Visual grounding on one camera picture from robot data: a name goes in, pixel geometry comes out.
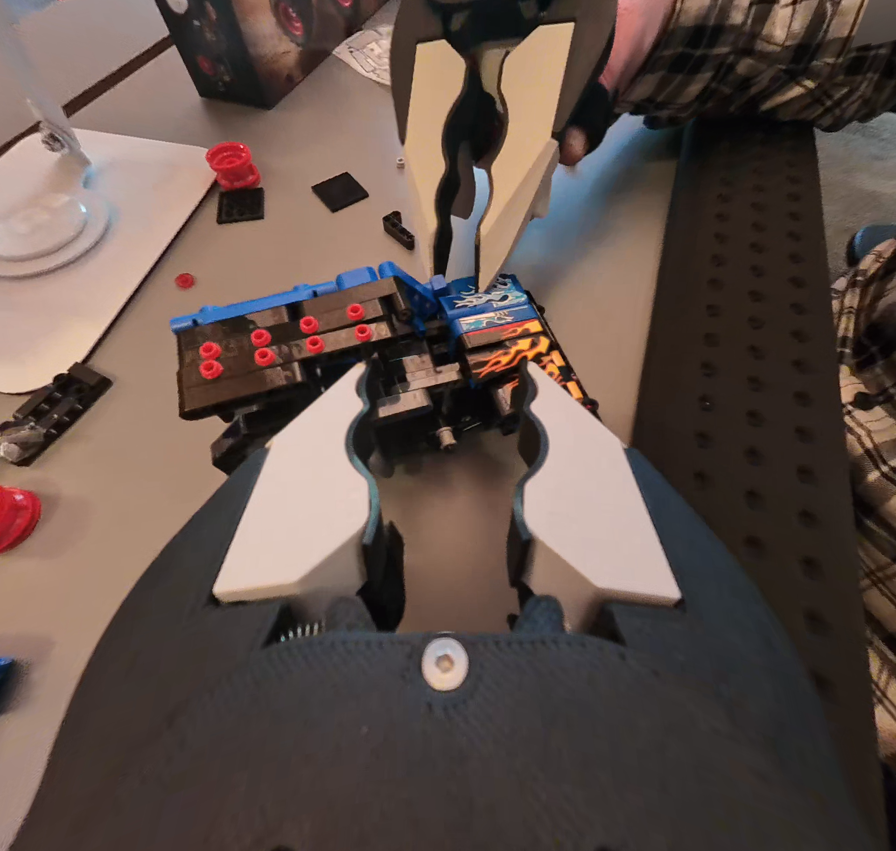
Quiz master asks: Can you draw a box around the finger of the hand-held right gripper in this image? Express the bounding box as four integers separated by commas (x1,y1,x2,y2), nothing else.
403,38,506,277
475,20,578,284

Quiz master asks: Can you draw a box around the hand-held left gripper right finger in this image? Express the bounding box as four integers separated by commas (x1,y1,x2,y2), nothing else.
505,360,683,631

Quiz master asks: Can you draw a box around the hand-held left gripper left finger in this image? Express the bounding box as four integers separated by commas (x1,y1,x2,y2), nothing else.
210,363,407,631

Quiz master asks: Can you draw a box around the blue flame toy brick truck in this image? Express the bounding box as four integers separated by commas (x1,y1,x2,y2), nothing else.
170,261,602,477

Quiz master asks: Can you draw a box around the person's right hand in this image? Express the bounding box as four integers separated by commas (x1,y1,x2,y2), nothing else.
559,0,680,167

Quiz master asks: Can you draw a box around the instruction booklet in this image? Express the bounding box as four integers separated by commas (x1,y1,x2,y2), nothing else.
332,7,393,85

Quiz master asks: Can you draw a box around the black flat square tile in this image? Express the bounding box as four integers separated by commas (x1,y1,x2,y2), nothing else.
311,172,370,214

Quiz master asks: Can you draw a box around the red toy wheel rim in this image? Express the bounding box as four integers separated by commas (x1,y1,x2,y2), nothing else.
205,141,262,189
0,486,42,554

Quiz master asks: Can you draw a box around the black square studded plate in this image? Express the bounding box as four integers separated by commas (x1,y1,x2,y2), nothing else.
216,188,266,225

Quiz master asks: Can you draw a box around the dark toy set box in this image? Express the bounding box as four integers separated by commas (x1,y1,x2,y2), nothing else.
133,0,400,110

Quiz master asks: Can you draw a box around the black perforated floor mat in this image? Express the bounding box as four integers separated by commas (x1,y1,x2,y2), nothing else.
632,122,896,851

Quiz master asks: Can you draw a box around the black holed brick plate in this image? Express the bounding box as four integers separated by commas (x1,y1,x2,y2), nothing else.
0,363,113,467

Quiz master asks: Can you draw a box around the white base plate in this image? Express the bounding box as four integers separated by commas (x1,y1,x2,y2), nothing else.
0,128,218,396

